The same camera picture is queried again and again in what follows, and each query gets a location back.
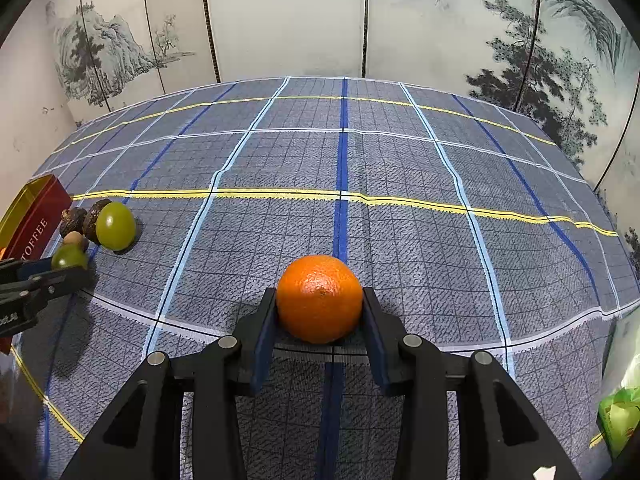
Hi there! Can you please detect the dark brown passion fruit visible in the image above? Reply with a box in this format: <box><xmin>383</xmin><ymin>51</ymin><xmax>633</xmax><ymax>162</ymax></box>
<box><xmin>59</xmin><ymin>208</ymin><xmax>88</xmax><ymax>238</ymax></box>
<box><xmin>82</xmin><ymin>199</ymin><xmax>113</xmax><ymax>244</ymax></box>

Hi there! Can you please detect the red and gold tin box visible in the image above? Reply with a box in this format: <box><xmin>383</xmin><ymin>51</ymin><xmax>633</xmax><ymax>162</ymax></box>
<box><xmin>0</xmin><ymin>174</ymin><xmax>73</xmax><ymax>356</ymax></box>

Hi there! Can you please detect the green tissue pack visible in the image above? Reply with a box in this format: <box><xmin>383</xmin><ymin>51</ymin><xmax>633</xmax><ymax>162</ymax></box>
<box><xmin>596</xmin><ymin>305</ymin><xmax>640</xmax><ymax>463</ymax></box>

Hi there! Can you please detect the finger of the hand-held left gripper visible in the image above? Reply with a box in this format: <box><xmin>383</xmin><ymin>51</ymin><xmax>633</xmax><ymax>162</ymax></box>
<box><xmin>0</xmin><ymin>258</ymin><xmax>53</xmax><ymax>283</ymax></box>
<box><xmin>22</xmin><ymin>266</ymin><xmax>96</xmax><ymax>311</ymax></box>

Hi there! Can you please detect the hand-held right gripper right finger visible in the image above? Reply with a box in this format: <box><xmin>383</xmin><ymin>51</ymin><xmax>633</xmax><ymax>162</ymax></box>
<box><xmin>361</xmin><ymin>286</ymin><xmax>583</xmax><ymax>480</ymax></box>

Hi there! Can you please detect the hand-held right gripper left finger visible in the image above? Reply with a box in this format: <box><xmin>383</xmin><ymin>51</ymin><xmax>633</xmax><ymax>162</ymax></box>
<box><xmin>60</xmin><ymin>287</ymin><xmax>278</xmax><ymax>480</ymax></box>

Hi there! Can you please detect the orange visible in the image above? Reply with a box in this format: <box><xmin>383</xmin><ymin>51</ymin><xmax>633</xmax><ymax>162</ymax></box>
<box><xmin>276</xmin><ymin>255</ymin><xmax>364</xmax><ymax>345</ymax></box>

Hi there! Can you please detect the green tomato with calyx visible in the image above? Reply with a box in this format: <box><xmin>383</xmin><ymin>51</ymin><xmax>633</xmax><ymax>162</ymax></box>
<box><xmin>51</xmin><ymin>245</ymin><xmax>90</xmax><ymax>270</ymax></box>

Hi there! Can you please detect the smooth green tomato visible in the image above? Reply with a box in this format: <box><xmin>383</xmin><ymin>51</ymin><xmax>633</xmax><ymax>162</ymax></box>
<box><xmin>96</xmin><ymin>201</ymin><xmax>137</xmax><ymax>251</ymax></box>

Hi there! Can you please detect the landscape painted folding screen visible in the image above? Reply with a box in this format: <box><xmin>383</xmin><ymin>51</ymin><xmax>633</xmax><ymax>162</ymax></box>
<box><xmin>45</xmin><ymin>0</ymin><xmax>640</xmax><ymax>191</ymax></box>

